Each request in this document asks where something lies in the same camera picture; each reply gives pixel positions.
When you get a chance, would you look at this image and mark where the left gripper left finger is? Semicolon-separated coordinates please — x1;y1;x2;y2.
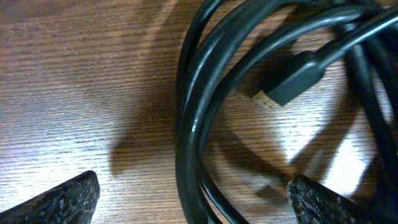
1;170;100;224

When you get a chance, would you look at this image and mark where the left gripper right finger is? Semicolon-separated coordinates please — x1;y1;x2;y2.
287;175;373;224

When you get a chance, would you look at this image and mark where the black USB cable thin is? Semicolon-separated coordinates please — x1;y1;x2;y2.
335;18;398;224

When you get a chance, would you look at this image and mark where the black USB cable thick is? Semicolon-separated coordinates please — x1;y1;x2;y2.
175;1;397;223

